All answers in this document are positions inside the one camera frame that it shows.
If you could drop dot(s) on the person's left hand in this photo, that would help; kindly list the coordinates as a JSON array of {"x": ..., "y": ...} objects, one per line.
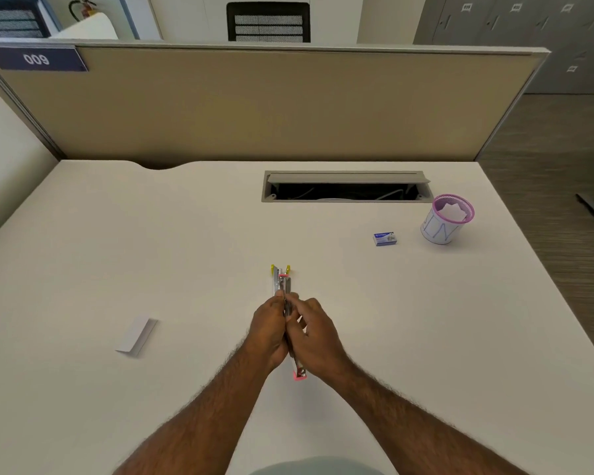
[{"x": 266, "y": 329}]

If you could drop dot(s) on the person's right hand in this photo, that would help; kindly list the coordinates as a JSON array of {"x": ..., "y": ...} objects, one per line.
[{"x": 318, "y": 341}]

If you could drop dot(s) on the person's right fingers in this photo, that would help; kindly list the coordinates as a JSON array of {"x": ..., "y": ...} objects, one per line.
[{"x": 304, "y": 311}]

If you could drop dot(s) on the person's left fingers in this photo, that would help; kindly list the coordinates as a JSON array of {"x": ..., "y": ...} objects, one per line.
[{"x": 274, "y": 305}]

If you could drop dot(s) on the pink stapler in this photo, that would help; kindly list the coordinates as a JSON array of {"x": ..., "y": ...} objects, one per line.
[{"x": 283, "y": 286}]

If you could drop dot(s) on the person's right forearm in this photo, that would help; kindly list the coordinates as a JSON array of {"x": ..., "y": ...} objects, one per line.
[{"x": 416, "y": 420}]

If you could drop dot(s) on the person's left forearm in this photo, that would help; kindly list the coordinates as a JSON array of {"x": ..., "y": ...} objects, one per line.
[{"x": 193, "y": 420}]

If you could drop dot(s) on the blue staple box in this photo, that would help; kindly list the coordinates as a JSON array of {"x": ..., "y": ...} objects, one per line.
[{"x": 385, "y": 238}]

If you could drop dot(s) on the folded white paper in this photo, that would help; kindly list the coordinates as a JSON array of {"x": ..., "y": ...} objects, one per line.
[{"x": 136, "y": 335}]

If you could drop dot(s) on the pink mesh pen holder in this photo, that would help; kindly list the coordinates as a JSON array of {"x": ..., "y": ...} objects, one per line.
[{"x": 445, "y": 221}]

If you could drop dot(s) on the white paper in holder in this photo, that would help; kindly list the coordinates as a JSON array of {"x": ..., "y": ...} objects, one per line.
[{"x": 450, "y": 212}]

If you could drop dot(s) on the beige desk partition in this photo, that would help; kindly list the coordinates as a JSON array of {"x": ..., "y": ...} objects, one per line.
[{"x": 277, "y": 103}]

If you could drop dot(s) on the black mesh office chair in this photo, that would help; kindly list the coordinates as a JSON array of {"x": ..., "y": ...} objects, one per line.
[
  {"x": 269, "y": 22},
  {"x": 11, "y": 15}
]

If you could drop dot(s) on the beige side partition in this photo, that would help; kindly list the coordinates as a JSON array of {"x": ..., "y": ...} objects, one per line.
[{"x": 5, "y": 158}]

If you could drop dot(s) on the blue number plate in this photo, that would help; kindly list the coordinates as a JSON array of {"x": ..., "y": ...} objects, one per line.
[{"x": 35, "y": 59}]

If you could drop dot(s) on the grey locker cabinet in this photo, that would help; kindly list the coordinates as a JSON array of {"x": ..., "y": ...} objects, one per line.
[{"x": 519, "y": 39}]

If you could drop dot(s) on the red fire extinguisher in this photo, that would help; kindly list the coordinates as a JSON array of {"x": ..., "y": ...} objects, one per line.
[{"x": 82, "y": 7}]

